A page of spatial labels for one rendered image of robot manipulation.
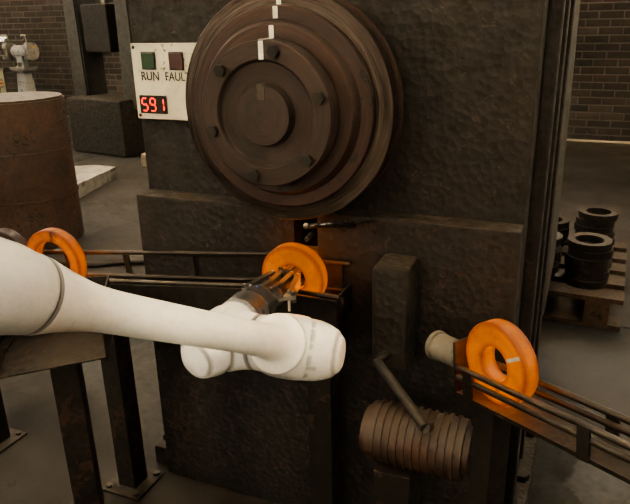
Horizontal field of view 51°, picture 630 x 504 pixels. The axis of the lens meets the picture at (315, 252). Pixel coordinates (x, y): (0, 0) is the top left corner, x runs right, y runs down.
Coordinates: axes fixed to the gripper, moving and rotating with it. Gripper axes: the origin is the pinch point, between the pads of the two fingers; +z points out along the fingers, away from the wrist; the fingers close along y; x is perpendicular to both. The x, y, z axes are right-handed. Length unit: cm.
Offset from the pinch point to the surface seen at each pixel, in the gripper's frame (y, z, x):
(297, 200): 3.6, -3.8, 18.0
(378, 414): 25.4, -16.7, -21.9
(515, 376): 52, -22, -3
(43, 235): -74, -1, 0
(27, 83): -666, 567, -53
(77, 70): -439, 420, -15
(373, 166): 19.7, -1.7, 25.9
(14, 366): -51, -37, -14
